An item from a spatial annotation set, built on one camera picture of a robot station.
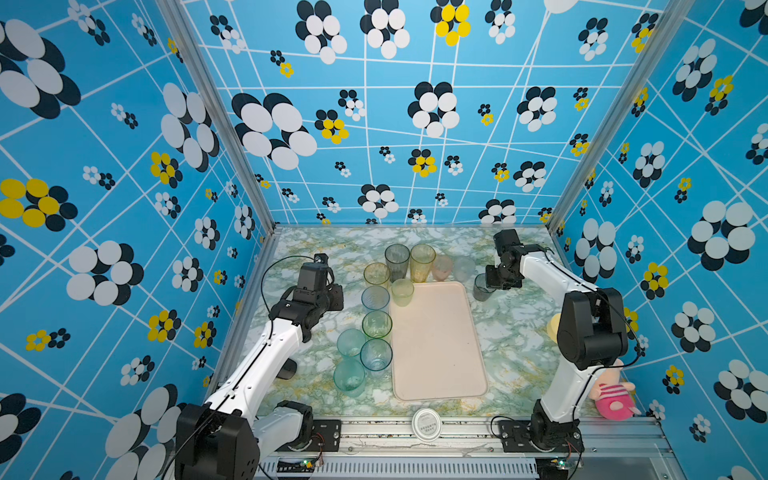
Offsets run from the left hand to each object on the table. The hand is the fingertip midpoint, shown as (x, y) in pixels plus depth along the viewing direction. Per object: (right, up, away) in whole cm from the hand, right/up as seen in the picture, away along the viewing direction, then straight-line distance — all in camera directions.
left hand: (336, 288), depth 84 cm
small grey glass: (+45, -2, +12) cm, 46 cm away
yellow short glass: (+11, +3, +13) cm, 17 cm away
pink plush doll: (+70, -26, -11) cm, 76 cm away
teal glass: (+4, -15, +1) cm, 16 cm away
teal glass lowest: (+4, -25, -1) cm, 25 cm away
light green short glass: (+19, -3, +15) cm, 25 cm away
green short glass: (+12, -10, -2) cm, 15 cm away
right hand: (+50, 0, +12) cm, 52 cm away
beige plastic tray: (+29, -19, +5) cm, 36 cm away
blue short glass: (+11, -4, +7) cm, 13 cm away
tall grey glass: (+18, +9, +17) cm, 26 cm away
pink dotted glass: (+34, +5, +21) cm, 40 cm away
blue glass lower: (+11, -19, +1) cm, 22 cm away
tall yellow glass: (+25, +8, +10) cm, 28 cm away
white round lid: (+24, -31, -13) cm, 42 cm away
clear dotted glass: (+41, +4, +22) cm, 47 cm away
